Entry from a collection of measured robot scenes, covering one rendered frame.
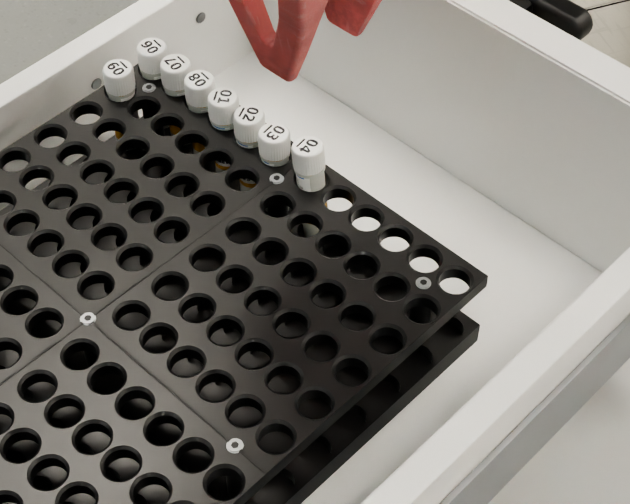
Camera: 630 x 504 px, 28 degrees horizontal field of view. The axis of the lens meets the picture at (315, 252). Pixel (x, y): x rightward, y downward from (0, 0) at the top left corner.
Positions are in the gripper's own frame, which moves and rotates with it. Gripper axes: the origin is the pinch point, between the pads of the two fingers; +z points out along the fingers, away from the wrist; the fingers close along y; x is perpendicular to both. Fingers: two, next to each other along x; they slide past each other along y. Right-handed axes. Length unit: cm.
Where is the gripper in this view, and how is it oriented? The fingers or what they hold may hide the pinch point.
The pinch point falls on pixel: (311, 30)
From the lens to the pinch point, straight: 43.2
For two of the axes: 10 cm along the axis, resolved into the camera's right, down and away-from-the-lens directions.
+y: 6.9, -5.4, 4.8
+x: -7.2, -5.1, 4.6
